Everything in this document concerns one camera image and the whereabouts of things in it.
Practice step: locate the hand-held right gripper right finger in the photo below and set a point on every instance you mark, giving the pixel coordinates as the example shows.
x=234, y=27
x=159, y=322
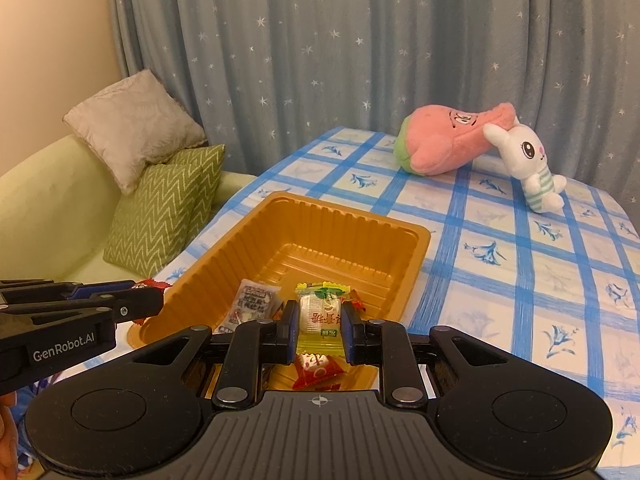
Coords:
x=346, y=332

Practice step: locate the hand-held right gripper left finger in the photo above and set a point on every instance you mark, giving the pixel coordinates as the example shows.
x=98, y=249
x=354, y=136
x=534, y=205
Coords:
x=295, y=330

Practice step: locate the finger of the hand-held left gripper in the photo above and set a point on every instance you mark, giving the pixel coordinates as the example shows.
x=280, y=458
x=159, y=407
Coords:
x=100, y=290
x=140, y=304

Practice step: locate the small red candy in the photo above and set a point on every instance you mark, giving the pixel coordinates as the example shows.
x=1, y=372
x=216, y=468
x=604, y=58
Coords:
x=152, y=285

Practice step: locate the yellow candy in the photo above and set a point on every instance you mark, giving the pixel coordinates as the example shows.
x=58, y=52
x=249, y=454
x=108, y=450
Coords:
x=320, y=317

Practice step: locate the red orange foil candy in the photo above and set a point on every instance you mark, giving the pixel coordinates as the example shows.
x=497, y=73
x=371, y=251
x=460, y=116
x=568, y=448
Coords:
x=357, y=305

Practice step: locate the red pillow candy packet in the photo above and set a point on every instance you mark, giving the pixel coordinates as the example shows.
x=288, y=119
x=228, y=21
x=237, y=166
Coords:
x=315, y=367

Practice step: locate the grey clear snack packet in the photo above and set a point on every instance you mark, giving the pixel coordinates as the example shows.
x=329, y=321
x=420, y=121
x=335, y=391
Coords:
x=252, y=302

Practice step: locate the orange plastic tray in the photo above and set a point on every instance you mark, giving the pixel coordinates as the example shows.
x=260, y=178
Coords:
x=325, y=240

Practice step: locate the person's left hand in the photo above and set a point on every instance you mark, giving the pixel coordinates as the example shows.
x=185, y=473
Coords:
x=7, y=440

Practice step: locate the pale green sofa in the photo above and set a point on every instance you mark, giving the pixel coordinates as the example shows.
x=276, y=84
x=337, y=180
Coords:
x=50, y=210

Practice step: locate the green zigzag cushion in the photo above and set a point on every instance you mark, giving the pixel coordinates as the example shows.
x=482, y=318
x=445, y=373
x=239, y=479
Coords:
x=160, y=210

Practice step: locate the blue checked tablecloth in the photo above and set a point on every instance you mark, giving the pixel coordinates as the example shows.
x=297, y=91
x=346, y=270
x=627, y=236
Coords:
x=475, y=285

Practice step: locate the beige cushion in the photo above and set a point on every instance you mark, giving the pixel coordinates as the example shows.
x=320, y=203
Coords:
x=130, y=120

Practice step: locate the pink plush toy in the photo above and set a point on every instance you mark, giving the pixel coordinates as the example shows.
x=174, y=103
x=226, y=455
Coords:
x=440, y=145

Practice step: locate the white rabbit plush toy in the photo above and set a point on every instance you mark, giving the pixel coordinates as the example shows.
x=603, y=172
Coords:
x=525, y=150

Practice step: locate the blue star curtain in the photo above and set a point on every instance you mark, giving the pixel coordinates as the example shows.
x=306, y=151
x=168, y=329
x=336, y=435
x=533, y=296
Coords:
x=590, y=60
x=275, y=35

